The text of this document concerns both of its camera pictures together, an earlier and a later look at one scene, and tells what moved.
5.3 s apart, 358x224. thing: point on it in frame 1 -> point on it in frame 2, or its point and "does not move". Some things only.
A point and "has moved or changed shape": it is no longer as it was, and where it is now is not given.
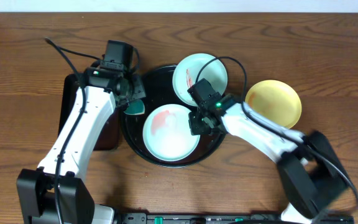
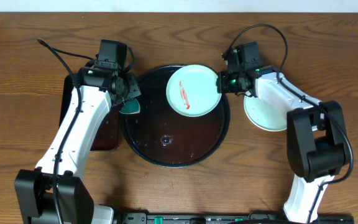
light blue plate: x=185 y=74 has moved or changed shape
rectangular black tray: x=109 y=139 does not move
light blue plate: x=167 y=134 -> x=264 y=116
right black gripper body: x=197 y=123 -> x=230 y=84
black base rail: x=145 y=218 does not move
